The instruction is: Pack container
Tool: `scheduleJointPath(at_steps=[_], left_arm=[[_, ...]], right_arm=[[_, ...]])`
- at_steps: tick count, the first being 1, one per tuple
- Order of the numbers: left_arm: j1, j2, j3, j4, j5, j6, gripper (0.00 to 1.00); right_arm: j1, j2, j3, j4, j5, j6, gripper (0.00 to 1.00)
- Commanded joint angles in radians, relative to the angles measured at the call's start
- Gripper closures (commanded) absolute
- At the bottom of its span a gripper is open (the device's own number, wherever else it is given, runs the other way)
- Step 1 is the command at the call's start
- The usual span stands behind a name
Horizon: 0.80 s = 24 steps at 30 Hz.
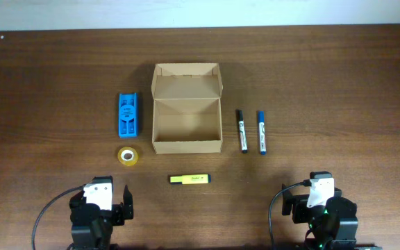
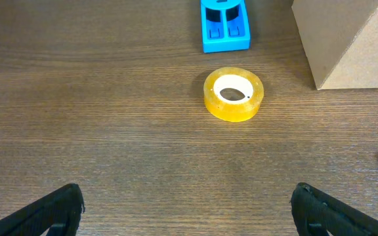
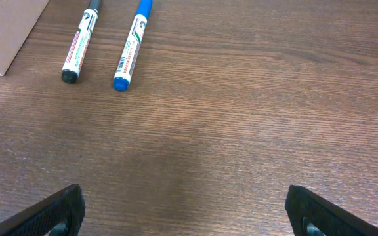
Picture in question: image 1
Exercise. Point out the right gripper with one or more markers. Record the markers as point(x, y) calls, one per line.
point(299, 202)

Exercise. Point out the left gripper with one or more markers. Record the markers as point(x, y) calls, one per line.
point(118, 210)

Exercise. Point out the yellow clear tape roll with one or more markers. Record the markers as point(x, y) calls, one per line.
point(127, 156)

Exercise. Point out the yellow highlighter pen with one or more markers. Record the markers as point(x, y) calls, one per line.
point(190, 179)

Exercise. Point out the black whiteboard marker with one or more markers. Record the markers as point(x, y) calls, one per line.
point(243, 139)

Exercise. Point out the blue whiteboard marker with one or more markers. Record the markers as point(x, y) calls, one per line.
point(262, 137)

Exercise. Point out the blue plastic case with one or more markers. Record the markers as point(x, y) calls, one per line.
point(128, 115)

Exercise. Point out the brown cardboard box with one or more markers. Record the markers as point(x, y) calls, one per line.
point(187, 114)

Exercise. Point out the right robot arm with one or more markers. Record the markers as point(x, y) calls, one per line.
point(331, 218)

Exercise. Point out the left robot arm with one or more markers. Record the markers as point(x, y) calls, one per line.
point(96, 236)

